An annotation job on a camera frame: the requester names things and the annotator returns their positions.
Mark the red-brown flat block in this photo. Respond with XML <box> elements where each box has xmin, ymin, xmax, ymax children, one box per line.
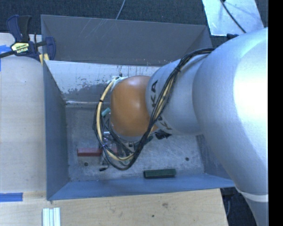
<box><xmin>76</xmin><ymin>147</ymin><xmax>118</xmax><ymax>157</ymax></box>

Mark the dark green flat block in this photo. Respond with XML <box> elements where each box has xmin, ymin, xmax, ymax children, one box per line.
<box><xmin>143</xmin><ymin>169</ymin><xmax>177</xmax><ymax>179</ymax></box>

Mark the pale wood board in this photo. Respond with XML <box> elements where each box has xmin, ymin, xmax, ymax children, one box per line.
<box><xmin>0</xmin><ymin>57</ymin><xmax>48</xmax><ymax>194</ymax></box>

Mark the grey metal bin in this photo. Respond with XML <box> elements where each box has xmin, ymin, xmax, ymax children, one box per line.
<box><xmin>40</xmin><ymin>14</ymin><xmax>236</xmax><ymax>201</ymax></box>

